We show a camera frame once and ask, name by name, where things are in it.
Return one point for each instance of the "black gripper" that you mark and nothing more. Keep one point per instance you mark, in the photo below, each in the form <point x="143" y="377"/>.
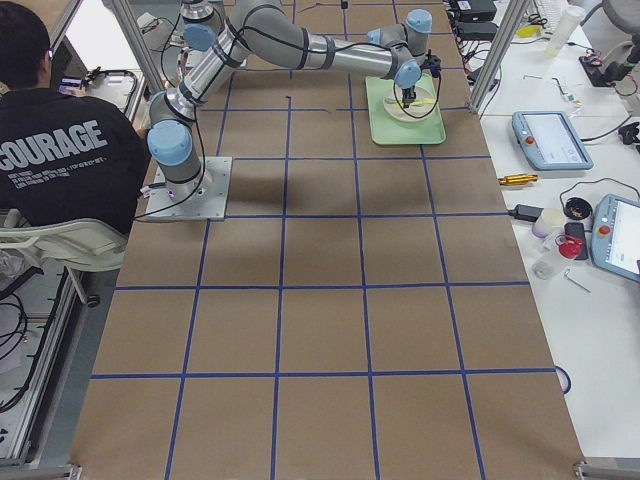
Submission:
<point x="410" y="93"/>

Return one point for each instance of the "yellow plastic fork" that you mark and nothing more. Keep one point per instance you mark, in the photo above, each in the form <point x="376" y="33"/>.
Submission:
<point x="420" y="103"/>

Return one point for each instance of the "white round plate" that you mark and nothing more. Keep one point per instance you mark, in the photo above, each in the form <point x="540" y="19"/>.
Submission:
<point x="423" y="89"/>

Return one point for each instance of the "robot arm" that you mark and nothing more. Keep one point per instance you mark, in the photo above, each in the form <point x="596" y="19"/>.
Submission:
<point x="399" y="53"/>
<point x="203" y="22"/>

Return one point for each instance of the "light green tray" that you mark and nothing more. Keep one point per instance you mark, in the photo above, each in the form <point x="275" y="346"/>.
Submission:
<point x="388" y="131"/>

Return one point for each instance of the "black power adapter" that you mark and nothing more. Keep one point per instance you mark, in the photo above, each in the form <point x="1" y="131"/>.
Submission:
<point x="473" y="9"/>

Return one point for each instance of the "gold metal cylinder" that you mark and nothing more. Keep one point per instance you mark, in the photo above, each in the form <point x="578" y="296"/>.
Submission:
<point x="517" y="179"/>

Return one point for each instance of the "blue teach pendant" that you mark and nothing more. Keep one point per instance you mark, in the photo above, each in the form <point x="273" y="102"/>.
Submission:
<point x="549" y="141"/>
<point x="615" y="236"/>

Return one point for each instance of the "person in black clothes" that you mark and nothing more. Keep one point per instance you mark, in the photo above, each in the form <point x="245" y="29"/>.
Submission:
<point x="63" y="157"/>

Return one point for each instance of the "white chair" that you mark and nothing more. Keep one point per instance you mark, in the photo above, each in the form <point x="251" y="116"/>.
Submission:
<point x="84" y="245"/>

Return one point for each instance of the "aluminium frame post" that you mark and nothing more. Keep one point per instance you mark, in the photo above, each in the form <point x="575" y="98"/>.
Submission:
<point x="509" y="23"/>

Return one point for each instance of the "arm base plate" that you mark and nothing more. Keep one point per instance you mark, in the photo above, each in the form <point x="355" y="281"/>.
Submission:
<point x="199" y="199"/>

